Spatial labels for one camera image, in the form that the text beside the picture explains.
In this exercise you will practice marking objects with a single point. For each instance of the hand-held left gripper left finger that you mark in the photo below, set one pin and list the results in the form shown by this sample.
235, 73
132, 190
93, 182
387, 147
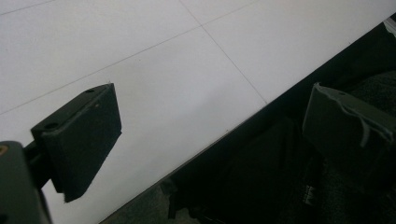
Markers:
81, 143

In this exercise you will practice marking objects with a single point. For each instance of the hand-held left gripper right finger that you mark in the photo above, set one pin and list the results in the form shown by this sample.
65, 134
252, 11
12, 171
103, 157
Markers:
342, 130

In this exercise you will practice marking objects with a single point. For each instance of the white table mat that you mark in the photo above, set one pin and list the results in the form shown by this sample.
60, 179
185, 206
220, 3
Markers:
155, 62

